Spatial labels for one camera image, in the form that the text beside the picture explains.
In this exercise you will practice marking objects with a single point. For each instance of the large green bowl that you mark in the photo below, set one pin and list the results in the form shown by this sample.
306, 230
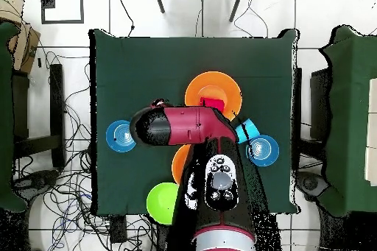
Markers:
162, 202

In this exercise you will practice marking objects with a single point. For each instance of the blue bowl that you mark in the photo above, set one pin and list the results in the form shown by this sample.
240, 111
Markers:
265, 151
117, 136

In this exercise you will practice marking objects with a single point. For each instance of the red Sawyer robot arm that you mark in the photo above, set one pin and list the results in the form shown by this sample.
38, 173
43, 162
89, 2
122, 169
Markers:
206, 174

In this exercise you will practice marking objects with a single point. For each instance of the black power strip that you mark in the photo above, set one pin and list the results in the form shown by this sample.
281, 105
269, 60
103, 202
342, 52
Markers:
117, 230

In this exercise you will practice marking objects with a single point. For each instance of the red cup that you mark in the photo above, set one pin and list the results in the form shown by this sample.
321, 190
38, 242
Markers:
213, 102

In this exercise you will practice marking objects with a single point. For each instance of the black floor frame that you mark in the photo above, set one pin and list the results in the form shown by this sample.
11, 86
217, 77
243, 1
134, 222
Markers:
48, 0

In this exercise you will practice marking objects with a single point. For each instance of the white box stack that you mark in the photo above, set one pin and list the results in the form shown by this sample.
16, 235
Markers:
372, 100

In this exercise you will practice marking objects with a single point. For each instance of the black metal stand frame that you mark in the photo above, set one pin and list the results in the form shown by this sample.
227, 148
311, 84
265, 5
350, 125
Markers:
57, 100

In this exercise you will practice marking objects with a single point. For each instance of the black tripod leg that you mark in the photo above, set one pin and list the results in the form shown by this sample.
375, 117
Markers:
159, 0
236, 5

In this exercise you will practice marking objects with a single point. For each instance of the dark green covered table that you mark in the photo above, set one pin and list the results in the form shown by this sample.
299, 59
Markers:
350, 115
6, 115

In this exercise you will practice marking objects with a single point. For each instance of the black pedestal foot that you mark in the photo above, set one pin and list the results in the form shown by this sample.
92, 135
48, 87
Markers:
38, 180
310, 183

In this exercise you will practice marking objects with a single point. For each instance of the blue cup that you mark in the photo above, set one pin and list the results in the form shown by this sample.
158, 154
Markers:
250, 128

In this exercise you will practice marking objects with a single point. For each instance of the large orange bowl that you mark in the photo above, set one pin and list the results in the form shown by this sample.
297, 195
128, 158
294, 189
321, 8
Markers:
218, 81
179, 162

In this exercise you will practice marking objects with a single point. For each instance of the dark green table cloth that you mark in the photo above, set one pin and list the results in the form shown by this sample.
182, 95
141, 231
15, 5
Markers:
147, 65

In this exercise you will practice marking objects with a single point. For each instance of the cardboard box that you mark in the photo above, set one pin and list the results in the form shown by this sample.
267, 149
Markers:
26, 47

